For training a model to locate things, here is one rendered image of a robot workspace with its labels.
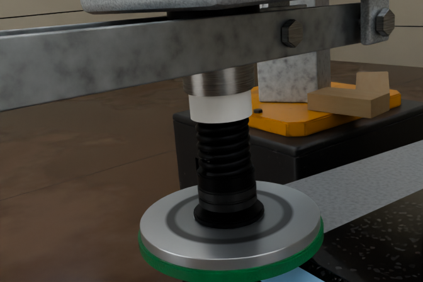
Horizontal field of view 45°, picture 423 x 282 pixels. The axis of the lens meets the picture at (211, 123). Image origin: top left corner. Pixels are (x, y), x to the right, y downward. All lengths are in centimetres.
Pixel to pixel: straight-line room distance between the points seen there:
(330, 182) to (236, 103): 35
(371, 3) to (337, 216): 29
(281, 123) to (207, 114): 85
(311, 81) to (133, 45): 117
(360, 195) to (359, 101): 62
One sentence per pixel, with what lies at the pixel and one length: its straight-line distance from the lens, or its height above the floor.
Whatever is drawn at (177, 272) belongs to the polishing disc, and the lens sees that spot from 55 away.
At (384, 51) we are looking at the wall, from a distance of 704.
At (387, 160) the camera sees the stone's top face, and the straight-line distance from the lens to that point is 95.
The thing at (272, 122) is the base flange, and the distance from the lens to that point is 141.
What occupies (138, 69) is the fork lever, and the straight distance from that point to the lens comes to 42.
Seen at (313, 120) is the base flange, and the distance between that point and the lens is 140.
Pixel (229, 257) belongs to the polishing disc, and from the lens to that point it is 53.
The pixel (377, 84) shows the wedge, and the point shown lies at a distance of 168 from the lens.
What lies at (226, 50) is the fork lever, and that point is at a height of 108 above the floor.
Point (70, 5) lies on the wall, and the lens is 691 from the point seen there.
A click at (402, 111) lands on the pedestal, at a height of 74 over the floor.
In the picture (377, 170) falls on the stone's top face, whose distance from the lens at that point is 90.
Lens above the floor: 114
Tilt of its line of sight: 15 degrees down
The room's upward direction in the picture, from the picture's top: 5 degrees counter-clockwise
